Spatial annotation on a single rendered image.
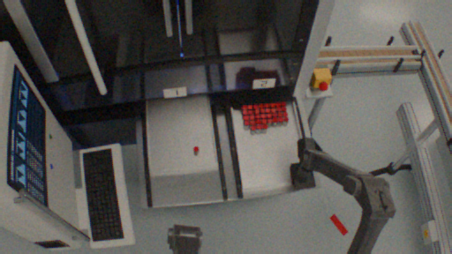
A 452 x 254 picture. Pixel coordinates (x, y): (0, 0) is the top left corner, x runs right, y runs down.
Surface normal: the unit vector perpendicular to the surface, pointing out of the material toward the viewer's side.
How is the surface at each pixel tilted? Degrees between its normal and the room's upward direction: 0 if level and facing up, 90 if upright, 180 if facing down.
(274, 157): 0
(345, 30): 0
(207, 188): 0
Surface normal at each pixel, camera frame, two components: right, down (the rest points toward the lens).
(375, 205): 0.22, -0.72
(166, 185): 0.03, -0.45
